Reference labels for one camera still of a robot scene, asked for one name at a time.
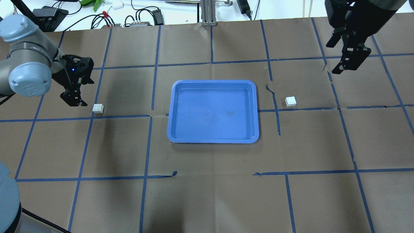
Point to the aluminium frame post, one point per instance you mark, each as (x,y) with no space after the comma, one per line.
(208,13)

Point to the blue plastic tray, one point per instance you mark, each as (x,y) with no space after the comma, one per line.
(213,111)

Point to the brown paper table cover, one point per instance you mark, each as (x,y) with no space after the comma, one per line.
(341,160)

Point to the white block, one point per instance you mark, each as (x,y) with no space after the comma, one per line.
(98,108)
(290,101)

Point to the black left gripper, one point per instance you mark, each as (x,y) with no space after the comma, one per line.
(60,76)

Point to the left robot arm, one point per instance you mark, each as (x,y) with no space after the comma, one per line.
(33,62)

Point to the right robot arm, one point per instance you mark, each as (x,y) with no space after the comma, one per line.
(385,9)

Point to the black power adapter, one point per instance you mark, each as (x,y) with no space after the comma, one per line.
(244,8)

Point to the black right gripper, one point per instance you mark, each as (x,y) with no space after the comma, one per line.
(361,16)

